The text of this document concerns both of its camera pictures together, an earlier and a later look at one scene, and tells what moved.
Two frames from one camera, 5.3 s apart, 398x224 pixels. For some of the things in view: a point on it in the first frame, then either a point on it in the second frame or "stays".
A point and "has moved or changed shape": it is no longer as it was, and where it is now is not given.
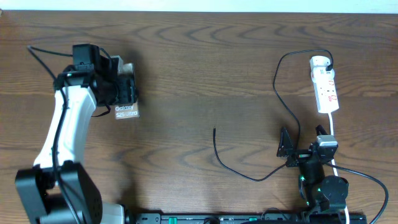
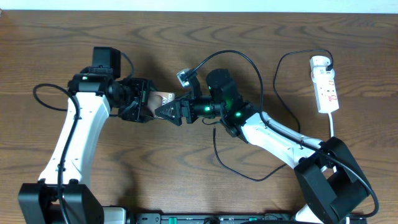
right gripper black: [286, 149] → [179, 110]
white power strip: [324, 85] stays
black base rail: [253, 218] stays
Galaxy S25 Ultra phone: [130, 111] has moved or changed shape
